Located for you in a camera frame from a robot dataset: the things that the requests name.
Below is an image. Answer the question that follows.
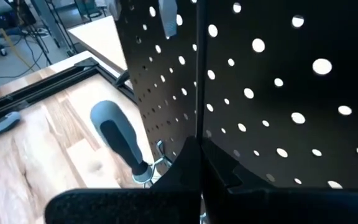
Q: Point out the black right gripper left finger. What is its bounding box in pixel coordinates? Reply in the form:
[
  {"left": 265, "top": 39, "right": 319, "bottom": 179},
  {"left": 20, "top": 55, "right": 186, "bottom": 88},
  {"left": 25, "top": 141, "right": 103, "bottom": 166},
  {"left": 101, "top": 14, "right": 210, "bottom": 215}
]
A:
[{"left": 44, "top": 136, "right": 202, "bottom": 224}]

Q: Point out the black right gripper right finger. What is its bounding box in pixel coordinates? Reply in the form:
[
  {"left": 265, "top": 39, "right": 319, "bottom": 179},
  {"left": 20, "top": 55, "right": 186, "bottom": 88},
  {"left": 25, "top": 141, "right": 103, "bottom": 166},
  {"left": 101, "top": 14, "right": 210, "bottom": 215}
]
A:
[{"left": 201, "top": 138, "right": 358, "bottom": 224}]

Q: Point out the grey and black screwdriver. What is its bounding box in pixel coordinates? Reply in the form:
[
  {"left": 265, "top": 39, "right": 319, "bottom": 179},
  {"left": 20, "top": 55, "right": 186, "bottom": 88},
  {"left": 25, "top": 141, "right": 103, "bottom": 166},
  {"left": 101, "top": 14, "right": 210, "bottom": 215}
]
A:
[
  {"left": 89, "top": 100, "right": 155, "bottom": 185},
  {"left": 0, "top": 111, "right": 22, "bottom": 149}
]

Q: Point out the black perforated pegboard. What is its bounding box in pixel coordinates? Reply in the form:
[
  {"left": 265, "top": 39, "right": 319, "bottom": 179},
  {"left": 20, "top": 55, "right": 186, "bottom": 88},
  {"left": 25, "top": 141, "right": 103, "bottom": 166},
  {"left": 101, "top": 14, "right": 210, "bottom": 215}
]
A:
[{"left": 115, "top": 0, "right": 358, "bottom": 191}]

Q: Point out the black clamp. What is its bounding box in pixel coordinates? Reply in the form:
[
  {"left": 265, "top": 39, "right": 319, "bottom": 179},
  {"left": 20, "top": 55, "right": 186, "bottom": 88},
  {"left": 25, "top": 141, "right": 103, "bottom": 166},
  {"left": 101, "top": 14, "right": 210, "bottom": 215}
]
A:
[{"left": 112, "top": 69, "right": 131, "bottom": 90}]

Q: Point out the beige desk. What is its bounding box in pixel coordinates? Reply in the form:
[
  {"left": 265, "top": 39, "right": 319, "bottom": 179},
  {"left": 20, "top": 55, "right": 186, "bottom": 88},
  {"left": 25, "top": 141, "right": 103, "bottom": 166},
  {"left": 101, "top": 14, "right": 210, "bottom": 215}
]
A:
[{"left": 67, "top": 15, "right": 129, "bottom": 72}]

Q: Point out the silver wire ring tool rack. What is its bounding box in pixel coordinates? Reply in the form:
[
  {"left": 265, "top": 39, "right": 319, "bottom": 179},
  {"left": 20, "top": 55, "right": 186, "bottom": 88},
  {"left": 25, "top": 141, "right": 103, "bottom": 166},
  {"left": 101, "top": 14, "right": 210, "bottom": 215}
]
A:
[{"left": 131, "top": 139, "right": 175, "bottom": 189}]

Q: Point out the black aluminium table frame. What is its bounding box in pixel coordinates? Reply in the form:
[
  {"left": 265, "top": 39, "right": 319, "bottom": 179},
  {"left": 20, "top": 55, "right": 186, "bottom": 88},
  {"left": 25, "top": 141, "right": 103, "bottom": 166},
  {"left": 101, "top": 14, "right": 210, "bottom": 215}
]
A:
[{"left": 0, "top": 57, "right": 138, "bottom": 129}]

